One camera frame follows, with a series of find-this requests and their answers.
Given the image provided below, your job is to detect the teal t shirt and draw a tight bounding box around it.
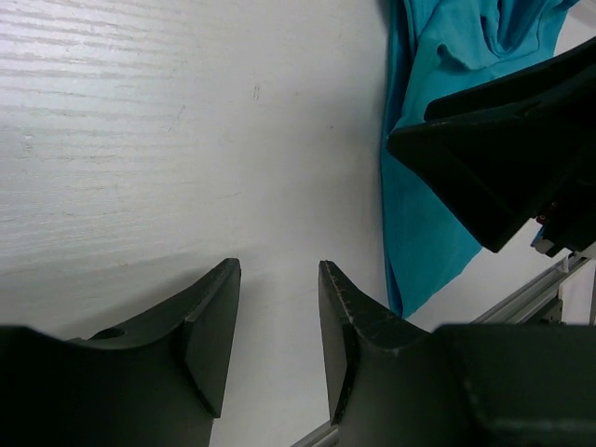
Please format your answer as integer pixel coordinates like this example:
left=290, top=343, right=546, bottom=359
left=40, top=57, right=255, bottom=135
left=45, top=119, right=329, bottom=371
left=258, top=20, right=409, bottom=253
left=380, top=1, right=574, bottom=318

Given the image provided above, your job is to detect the aluminium table edge rail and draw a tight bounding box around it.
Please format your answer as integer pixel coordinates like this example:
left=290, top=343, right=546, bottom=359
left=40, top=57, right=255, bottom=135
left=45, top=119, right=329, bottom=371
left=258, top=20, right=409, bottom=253
left=291, top=255, right=596, bottom=447

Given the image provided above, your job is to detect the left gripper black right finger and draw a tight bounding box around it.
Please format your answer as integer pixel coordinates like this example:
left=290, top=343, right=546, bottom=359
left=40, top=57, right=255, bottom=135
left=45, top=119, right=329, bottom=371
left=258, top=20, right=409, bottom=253
left=318, top=260, right=596, bottom=447

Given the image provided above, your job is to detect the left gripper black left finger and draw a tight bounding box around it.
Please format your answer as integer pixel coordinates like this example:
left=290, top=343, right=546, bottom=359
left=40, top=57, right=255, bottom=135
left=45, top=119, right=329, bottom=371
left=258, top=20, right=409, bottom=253
left=1, top=258, right=241, bottom=446

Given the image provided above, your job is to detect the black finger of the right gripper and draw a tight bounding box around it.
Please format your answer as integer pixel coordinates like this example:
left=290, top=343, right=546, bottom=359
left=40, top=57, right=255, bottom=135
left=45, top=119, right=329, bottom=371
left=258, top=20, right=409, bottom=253
left=388, top=41, right=595, bottom=254

